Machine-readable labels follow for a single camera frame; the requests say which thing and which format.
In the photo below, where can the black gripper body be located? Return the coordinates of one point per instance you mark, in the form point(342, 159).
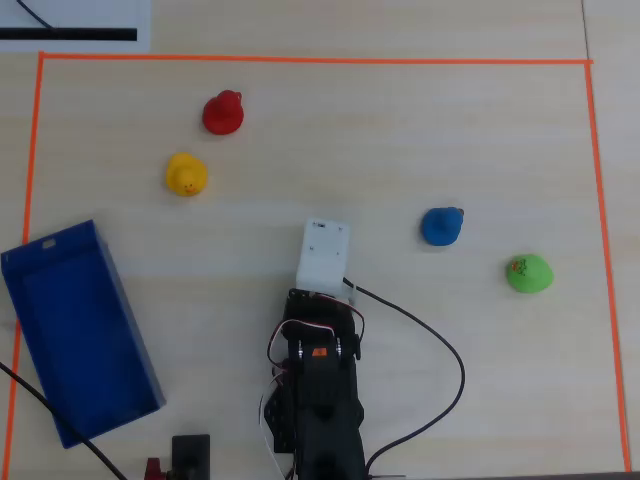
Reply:
point(306, 303)

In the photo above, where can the green rubber duck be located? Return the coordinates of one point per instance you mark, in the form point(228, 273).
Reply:
point(529, 274)

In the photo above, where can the blue rubber duck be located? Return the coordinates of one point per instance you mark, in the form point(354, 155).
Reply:
point(440, 227)

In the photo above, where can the small black box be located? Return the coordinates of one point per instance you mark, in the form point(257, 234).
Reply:
point(191, 455)

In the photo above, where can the yellow rubber duck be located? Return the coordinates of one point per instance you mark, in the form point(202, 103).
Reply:
point(186, 174)

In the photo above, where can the red rubber duck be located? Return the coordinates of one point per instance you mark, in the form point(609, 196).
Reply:
point(223, 114)

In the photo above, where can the blue plastic box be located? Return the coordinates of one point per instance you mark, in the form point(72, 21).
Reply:
point(80, 330)

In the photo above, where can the orange tape strip by box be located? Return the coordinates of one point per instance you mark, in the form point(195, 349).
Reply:
point(31, 165)

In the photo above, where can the red clamp knob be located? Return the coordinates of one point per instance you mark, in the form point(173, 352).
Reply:
point(154, 470)

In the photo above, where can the long orange tape strip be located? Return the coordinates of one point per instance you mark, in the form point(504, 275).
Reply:
point(300, 59)

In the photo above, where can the white paper with black bar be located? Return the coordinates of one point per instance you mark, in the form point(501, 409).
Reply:
point(75, 15)

